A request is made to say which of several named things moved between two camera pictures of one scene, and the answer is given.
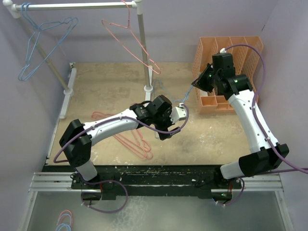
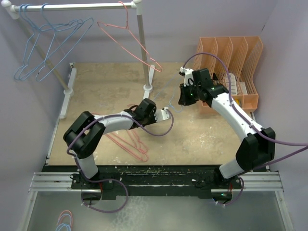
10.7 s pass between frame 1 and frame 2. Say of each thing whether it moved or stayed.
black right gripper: moved
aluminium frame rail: stayed
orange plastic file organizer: stayed
